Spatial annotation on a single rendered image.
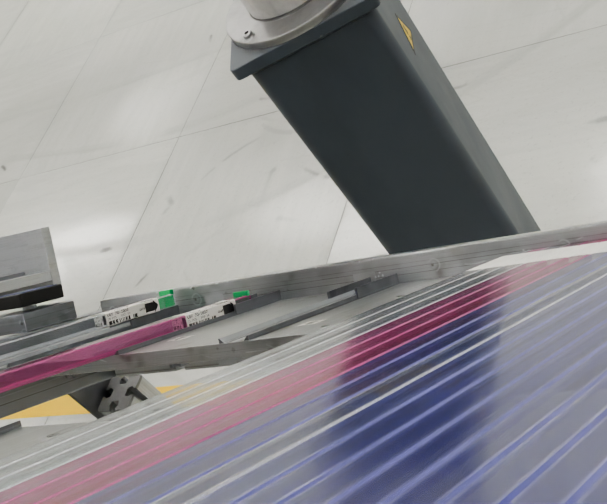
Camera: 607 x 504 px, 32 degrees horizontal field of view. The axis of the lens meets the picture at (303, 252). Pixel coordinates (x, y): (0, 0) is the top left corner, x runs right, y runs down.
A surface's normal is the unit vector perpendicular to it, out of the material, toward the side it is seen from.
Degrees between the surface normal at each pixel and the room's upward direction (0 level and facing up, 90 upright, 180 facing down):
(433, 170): 90
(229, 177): 0
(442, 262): 47
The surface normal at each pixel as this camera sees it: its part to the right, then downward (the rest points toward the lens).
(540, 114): -0.52, -0.62
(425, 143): 0.02, 0.69
